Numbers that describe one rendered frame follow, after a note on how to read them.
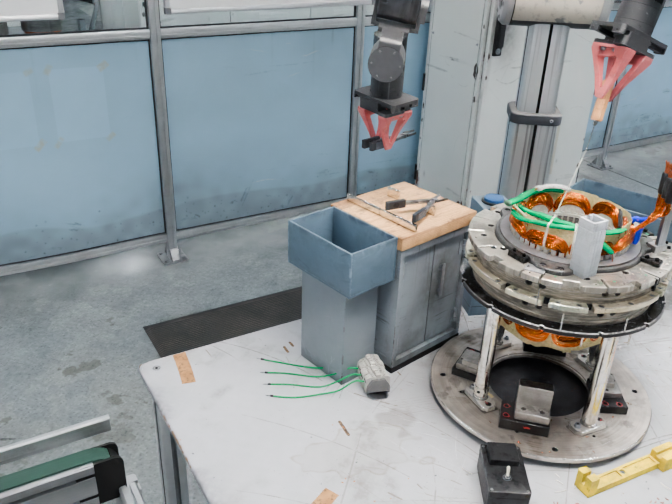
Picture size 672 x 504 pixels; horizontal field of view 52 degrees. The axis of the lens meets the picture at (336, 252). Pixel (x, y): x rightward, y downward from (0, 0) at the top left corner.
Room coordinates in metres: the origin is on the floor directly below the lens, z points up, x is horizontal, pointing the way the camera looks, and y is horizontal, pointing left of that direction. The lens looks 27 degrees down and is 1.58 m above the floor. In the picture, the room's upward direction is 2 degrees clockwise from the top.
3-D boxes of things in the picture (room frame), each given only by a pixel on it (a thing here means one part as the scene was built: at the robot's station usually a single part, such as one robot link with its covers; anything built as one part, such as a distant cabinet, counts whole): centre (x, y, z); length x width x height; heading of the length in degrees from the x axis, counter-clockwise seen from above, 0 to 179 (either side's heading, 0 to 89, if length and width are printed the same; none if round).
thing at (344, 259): (1.09, -0.01, 0.92); 0.17 x 0.11 x 0.28; 42
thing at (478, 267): (0.97, -0.24, 1.06); 0.09 x 0.04 x 0.01; 33
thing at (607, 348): (0.91, -0.43, 0.91); 0.02 x 0.02 x 0.21
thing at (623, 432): (1.02, -0.38, 0.80); 0.39 x 0.39 x 0.01
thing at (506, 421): (0.91, -0.33, 0.81); 0.08 x 0.05 x 0.02; 75
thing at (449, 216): (1.19, -0.12, 1.05); 0.20 x 0.19 x 0.02; 132
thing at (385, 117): (1.21, -0.08, 1.22); 0.07 x 0.07 x 0.09; 42
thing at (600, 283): (1.02, -0.38, 1.09); 0.32 x 0.32 x 0.01
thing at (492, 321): (0.97, -0.26, 0.91); 0.02 x 0.02 x 0.21
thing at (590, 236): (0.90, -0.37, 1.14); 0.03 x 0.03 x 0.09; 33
